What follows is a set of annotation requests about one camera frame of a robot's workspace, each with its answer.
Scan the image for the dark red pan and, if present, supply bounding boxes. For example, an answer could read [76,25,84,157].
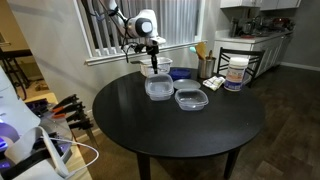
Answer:
[271,17,296,32]

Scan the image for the blue round plate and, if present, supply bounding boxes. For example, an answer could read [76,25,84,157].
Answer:
[168,67,193,81]

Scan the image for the black dining chair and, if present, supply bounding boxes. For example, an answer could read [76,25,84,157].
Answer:
[216,46,267,88]

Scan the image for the white kitchen counter cabinet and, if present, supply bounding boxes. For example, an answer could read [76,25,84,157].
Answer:
[213,29,294,80]

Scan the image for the black countertop appliance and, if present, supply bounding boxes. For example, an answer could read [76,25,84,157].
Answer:
[230,15,265,38]

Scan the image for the black long bar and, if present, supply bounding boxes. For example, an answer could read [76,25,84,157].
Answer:
[0,143,65,180]

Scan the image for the white cable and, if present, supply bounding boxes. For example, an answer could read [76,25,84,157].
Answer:
[48,137,101,176]

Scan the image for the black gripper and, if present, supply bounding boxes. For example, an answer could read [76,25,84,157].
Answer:
[145,44,161,75]

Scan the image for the metal utensil cup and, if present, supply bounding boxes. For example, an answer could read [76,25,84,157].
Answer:
[197,56,217,80]

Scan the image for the white wipes canister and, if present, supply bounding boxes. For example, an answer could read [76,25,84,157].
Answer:
[223,56,250,93]

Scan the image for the white upper kitchen cabinets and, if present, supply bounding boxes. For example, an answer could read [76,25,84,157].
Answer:
[219,0,303,11]

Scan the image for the white crumpled packet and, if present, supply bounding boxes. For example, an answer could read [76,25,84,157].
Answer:
[202,75,227,92]

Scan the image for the black metal side stand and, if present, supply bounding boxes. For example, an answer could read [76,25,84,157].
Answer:
[0,48,34,101]

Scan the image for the black base mounting clamp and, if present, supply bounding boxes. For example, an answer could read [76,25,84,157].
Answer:
[25,98,52,116]

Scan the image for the wooden spatula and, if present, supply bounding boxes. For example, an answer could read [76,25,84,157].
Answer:
[194,41,208,61]

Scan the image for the white window blinds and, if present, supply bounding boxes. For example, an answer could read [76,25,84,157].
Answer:
[78,0,205,58]

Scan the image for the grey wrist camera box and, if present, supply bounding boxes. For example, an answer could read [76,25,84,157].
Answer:
[149,35,167,47]

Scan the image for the clear plastic lunchbox container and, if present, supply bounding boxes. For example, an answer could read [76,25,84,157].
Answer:
[146,87,175,102]
[174,88,210,112]
[144,73,175,96]

